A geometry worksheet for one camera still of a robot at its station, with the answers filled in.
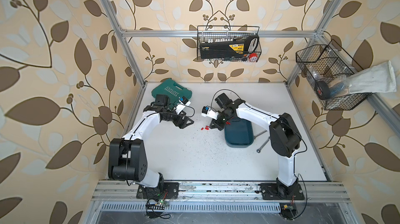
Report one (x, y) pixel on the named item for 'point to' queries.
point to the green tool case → (173, 90)
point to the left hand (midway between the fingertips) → (188, 116)
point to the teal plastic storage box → (239, 134)
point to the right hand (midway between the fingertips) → (212, 125)
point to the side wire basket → (325, 67)
